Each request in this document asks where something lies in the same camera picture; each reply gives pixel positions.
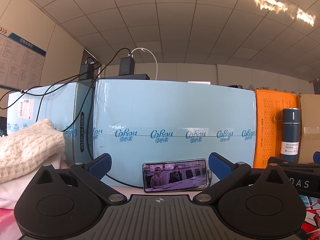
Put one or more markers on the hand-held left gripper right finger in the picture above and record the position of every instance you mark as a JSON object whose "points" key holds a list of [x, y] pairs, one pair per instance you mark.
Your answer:
{"points": [[218, 166]]}

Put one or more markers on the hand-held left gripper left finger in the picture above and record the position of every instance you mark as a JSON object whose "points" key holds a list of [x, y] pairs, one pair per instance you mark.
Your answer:
{"points": [[101, 166]]}

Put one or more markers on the pink knitted garment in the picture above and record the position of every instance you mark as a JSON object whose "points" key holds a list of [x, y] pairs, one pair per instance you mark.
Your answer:
{"points": [[63, 164]]}

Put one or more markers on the smartphone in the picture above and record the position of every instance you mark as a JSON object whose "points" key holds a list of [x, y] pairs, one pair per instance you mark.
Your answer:
{"points": [[175, 176]]}

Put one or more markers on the dark blue vacuum bottle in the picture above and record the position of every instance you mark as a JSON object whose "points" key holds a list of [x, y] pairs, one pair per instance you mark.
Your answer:
{"points": [[290, 130]]}

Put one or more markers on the orange box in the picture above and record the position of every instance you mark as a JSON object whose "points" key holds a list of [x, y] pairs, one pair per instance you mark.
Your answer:
{"points": [[267, 130]]}

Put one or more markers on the brown cardboard box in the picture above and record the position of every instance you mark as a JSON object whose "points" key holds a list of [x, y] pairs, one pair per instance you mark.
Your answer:
{"points": [[310, 120]]}

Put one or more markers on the cream knitted sweater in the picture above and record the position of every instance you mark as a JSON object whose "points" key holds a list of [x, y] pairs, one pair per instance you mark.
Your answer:
{"points": [[27, 147]]}

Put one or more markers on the large light blue carton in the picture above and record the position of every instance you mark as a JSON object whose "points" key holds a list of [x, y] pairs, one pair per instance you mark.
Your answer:
{"points": [[162, 110]]}

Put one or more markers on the light blue carton with label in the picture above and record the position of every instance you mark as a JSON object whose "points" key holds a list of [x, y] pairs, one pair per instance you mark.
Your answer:
{"points": [[50, 105]]}

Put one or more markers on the white flat box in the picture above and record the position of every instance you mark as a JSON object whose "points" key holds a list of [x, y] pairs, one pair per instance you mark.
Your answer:
{"points": [[199, 82]]}

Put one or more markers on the black power strip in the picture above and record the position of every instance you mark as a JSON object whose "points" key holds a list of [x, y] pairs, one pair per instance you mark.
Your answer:
{"points": [[130, 76]]}

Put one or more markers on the white cloth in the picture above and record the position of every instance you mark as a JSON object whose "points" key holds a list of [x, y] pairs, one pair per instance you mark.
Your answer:
{"points": [[10, 192]]}

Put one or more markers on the tall black charger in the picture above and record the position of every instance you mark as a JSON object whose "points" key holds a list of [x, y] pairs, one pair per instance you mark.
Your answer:
{"points": [[127, 66]]}

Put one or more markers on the printed table mat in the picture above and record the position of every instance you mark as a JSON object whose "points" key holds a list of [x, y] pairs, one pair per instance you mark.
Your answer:
{"points": [[7, 221]]}

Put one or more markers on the wall notice board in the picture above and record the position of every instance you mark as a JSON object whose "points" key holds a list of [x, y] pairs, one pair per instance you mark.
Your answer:
{"points": [[20, 60]]}

